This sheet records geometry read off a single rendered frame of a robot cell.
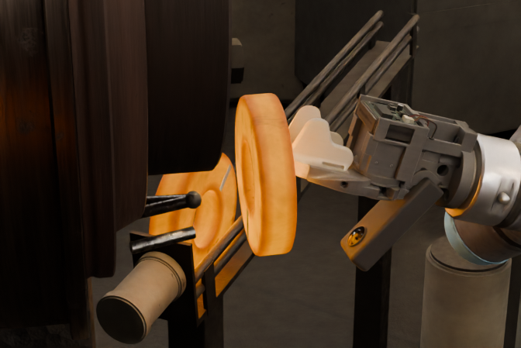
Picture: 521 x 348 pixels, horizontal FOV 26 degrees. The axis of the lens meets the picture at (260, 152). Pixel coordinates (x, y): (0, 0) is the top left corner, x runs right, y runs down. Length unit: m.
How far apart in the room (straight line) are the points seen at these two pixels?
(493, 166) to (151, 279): 0.37
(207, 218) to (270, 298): 1.21
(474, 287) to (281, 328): 0.89
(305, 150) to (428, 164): 0.13
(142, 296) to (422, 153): 0.32
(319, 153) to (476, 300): 0.58
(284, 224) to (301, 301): 1.47
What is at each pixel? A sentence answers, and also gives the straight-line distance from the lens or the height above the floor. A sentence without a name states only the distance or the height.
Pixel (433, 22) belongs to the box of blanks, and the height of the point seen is 0.46.
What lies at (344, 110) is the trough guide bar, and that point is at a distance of 1.60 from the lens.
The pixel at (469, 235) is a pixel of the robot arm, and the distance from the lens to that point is 1.28.
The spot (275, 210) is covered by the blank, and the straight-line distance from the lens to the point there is 1.03.
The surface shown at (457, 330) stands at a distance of 1.63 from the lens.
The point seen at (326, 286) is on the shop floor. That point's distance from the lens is 2.57.
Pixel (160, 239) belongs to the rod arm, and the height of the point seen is 0.87.
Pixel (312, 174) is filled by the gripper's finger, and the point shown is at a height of 0.84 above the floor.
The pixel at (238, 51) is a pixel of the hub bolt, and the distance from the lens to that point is 0.61.
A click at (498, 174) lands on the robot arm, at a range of 1.13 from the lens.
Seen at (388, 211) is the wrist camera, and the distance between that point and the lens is 1.13.
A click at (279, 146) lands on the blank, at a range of 1.03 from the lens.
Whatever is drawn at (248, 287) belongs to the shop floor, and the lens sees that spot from 2.56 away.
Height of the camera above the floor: 1.28
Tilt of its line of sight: 23 degrees down
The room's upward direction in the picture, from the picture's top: straight up
